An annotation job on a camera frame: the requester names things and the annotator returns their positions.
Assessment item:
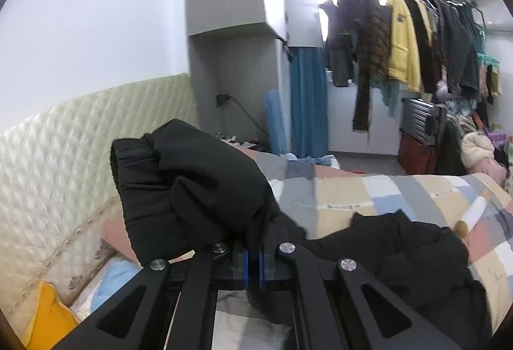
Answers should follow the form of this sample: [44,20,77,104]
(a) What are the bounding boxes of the teal hanging scarf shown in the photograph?
[380,81,401,119]

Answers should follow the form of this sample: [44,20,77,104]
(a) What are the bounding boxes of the black padded jacket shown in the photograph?
[110,119,494,350]

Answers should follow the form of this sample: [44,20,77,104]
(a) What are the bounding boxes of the yellow hanging jacket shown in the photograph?
[385,0,434,93]

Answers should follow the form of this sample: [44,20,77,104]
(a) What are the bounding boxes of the pile of mixed clothes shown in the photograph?
[436,92,513,185]

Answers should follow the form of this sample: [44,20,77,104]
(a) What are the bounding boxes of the brown striped hanging garment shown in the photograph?
[352,0,392,132]

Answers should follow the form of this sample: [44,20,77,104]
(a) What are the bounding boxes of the patchwork bed cover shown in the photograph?
[68,143,513,350]

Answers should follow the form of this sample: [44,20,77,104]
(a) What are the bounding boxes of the blue ribbed roll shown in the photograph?
[263,89,288,155]

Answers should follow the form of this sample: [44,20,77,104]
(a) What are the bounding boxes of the black hanging coat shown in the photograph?
[323,0,360,88]

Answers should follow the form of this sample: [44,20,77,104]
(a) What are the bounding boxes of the cream quilted headboard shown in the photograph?
[0,73,199,339]

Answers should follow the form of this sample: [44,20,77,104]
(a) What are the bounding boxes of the black plug with cable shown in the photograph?
[216,93,270,136]

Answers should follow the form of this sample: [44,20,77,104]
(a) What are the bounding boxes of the red suitcase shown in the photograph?
[397,132,438,175]

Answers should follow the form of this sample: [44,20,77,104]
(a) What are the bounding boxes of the silver ribbed suitcase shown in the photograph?
[401,97,448,144]

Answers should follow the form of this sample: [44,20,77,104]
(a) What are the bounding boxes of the dark brown hanging garment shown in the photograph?
[405,0,442,95]

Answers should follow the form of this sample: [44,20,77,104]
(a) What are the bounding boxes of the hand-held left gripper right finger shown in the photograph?
[259,242,461,350]

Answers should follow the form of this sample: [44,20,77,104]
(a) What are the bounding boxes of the white paper roll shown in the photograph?
[457,195,491,238]

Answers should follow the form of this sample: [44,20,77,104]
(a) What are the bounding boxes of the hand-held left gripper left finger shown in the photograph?
[51,241,250,350]

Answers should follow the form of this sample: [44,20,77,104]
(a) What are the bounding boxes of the yellow pillow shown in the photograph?
[22,281,81,349]

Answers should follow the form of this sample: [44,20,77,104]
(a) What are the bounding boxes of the dark grey hanging jackets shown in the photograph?
[430,0,482,103]

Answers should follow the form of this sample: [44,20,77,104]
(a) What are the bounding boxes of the blue curtain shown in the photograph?
[289,46,330,158]

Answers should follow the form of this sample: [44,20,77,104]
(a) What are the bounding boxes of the light blue cloth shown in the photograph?
[90,259,142,313]

